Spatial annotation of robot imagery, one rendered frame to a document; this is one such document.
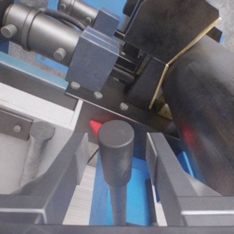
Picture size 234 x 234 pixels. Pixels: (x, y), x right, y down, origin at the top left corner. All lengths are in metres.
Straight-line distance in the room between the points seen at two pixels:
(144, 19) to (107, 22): 0.47
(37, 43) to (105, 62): 0.18
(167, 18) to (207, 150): 0.31
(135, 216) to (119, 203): 0.40
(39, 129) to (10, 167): 0.22
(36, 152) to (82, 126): 0.18
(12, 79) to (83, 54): 0.18
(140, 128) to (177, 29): 0.28
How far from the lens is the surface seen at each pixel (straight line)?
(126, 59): 0.90
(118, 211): 0.23
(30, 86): 0.46
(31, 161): 0.43
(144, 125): 0.51
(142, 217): 0.62
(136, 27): 0.46
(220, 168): 0.27
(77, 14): 0.95
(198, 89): 0.37
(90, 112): 0.48
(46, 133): 0.36
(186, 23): 0.48
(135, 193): 0.64
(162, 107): 0.59
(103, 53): 0.45
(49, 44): 0.50
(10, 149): 0.49
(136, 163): 0.66
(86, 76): 0.48
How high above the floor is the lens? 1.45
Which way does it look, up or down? 51 degrees down
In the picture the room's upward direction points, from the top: 178 degrees counter-clockwise
